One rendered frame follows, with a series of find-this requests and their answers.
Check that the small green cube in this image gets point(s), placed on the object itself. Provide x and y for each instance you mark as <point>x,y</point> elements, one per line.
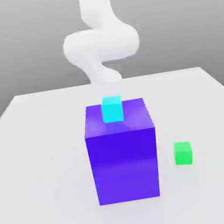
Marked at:
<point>182,153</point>

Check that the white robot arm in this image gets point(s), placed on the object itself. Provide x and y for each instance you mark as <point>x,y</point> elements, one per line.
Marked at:
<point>101,44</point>

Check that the small cyan cube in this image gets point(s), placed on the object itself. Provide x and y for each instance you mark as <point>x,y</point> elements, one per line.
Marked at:
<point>112,111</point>

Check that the large purple box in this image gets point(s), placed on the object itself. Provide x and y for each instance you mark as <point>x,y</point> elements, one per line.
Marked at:
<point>124,163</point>

